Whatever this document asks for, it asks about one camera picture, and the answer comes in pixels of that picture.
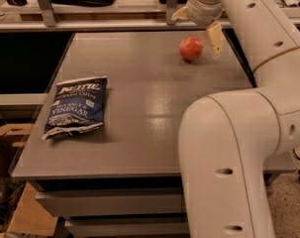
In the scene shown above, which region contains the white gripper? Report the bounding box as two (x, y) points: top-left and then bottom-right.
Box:
(170, 0), (223, 57)

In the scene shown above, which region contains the red apple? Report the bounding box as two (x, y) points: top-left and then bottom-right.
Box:
(179, 36), (204, 61)

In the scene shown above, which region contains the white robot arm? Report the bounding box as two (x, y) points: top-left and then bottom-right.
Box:
(178, 0), (300, 238)

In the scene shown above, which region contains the blue chip bag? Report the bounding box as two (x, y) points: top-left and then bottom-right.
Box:
(42, 76), (107, 140)

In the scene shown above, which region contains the black computer mouse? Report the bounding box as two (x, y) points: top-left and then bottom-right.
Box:
(7, 0), (27, 7)

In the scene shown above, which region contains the grey upper drawer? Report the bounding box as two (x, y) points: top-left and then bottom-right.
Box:
(36, 188), (185, 217)

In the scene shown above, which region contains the grey drawer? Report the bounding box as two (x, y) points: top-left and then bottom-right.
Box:
(64, 217), (189, 238)
(36, 188), (185, 217)

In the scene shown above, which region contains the grey lower drawer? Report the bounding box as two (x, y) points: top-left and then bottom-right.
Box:
(64, 217), (189, 238)

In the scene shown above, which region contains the cardboard box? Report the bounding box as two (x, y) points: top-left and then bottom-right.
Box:
(0, 124), (57, 238)

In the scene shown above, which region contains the metal frame post middle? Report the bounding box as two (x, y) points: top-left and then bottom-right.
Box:
(165, 0), (178, 26)

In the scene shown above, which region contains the metal frame post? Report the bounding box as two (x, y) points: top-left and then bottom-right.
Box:
(165, 0), (178, 26)
(37, 0), (56, 27)

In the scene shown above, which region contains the metal frame post left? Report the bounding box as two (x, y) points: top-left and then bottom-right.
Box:
(37, 0), (56, 27)

